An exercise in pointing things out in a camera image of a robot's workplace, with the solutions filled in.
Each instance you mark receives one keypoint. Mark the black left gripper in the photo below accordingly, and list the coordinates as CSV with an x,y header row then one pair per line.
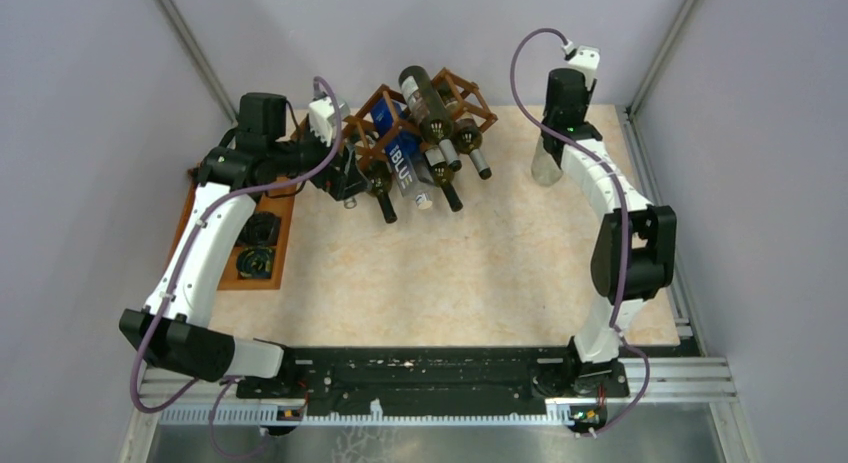
x,y
347,181

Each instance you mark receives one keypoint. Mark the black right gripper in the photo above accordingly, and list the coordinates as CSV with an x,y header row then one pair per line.
x,y
585,94

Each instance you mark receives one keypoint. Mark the blue square vodka bottle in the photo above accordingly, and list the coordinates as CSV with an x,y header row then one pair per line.
x,y
405,159

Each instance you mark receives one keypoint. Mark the clear glass wine bottle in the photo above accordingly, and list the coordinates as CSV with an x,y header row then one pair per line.
x,y
544,169

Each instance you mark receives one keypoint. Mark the dark green labelled wine bottle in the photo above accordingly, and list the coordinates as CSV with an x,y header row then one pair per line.
x,y
429,112

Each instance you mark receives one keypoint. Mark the olive green wine bottle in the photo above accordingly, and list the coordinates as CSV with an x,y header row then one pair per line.
x,y
467,136

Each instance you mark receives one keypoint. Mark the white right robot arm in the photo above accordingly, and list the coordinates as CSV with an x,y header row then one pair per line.
x,y
633,256

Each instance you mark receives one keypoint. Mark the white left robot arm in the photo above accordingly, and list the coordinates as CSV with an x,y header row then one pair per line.
x,y
171,331

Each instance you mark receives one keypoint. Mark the dark green lower wine bottle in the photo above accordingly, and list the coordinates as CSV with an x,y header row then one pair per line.
x,y
377,172

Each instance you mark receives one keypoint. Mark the green white-labelled wine bottle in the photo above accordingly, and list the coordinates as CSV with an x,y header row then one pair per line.
x,y
442,176

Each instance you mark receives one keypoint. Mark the brown wooden wine rack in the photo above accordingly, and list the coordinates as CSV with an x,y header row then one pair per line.
x,y
404,119

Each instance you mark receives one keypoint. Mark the brown wooden compartment tray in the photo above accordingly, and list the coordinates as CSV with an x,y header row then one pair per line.
x,y
230,243

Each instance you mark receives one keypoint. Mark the black coiled item in tray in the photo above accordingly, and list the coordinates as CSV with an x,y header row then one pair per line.
x,y
257,240

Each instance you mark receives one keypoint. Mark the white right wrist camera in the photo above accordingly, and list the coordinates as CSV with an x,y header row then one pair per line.
x,y
581,58

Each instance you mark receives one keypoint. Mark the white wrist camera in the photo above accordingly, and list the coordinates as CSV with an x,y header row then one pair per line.
x,y
322,120
581,58

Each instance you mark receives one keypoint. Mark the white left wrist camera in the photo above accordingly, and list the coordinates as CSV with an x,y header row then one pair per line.
x,y
322,120

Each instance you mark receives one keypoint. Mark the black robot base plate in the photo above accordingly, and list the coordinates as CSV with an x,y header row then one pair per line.
x,y
436,381

